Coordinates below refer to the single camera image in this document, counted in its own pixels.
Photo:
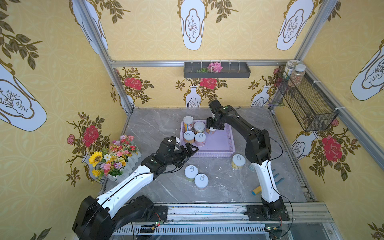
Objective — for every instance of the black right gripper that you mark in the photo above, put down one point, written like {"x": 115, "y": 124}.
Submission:
{"x": 214, "y": 123}

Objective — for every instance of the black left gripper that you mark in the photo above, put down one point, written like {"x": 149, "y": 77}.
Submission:
{"x": 182, "y": 151}

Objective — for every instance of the small yellow label can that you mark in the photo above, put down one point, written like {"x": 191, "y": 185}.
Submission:
{"x": 189, "y": 137}

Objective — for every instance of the yellow peach can white lid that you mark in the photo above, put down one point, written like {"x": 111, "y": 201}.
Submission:
{"x": 199, "y": 127}

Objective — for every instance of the tall colourful mixed-food can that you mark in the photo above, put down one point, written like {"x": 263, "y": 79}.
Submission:
{"x": 188, "y": 123}

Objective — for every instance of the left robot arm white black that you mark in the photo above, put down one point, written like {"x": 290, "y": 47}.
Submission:
{"x": 98, "y": 218}

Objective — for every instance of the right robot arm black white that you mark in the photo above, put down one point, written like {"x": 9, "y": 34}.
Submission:
{"x": 258, "y": 152}

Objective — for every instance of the lilac perforated plastic basket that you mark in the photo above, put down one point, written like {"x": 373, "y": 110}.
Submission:
{"x": 220, "y": 144}

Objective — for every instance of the pink purple label can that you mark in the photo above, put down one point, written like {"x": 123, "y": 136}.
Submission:
{"x": 201, "y": 181}

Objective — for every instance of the pink flower on shelf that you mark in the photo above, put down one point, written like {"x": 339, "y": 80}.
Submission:
{"x": 215, "y": 67}

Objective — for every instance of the white picket fence planter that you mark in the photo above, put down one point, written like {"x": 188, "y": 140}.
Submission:
{"x": 128, "y": 169}

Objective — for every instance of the artificial flower bouquet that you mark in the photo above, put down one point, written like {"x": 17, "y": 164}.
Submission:
{"x": 111, "y": 160}

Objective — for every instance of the spice jar behind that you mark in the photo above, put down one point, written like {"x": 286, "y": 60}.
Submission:
{"x": 290, "y": 66}

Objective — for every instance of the spice jar white lid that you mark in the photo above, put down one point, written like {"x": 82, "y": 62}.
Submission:
{"x": 297, "y": 75}

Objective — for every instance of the dark grey wall shelf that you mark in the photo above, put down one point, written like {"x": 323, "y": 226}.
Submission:
{"x": 231, "y": 69}

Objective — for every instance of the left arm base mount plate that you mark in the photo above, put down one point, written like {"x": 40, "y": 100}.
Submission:
{"x": 153, "y": 214}

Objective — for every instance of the teal garden fork yellow handle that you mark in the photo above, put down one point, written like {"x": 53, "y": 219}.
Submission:
{"x": 258, "y": 189}

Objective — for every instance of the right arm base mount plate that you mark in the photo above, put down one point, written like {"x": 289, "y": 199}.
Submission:
{"x": 262, "y": 213}

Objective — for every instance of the black wire mesh basket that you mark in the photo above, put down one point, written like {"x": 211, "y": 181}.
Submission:
{"x": 311, "y": 107}

